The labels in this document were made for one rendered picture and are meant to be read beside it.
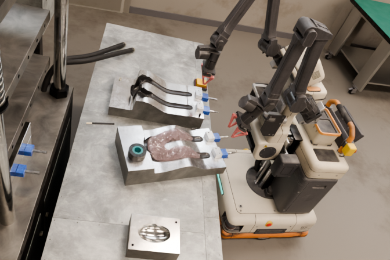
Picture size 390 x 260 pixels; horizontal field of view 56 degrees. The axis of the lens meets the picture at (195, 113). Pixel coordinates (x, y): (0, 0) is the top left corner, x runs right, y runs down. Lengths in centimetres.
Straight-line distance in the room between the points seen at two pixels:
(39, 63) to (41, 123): 29
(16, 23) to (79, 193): 74
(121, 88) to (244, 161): 112
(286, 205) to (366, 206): 115
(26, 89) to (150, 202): 72
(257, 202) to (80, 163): 127
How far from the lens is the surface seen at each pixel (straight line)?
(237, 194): 250
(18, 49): 151
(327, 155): 228
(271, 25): 198
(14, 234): 159
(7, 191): 142
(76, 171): 171
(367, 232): 330
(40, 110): 198
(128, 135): 173
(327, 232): 306
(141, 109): 191
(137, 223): 152
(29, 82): 175
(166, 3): 445
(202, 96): 204
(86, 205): 162
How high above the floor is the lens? 218
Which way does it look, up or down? 41 degrees down
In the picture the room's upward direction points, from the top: 21 degrees clockwise
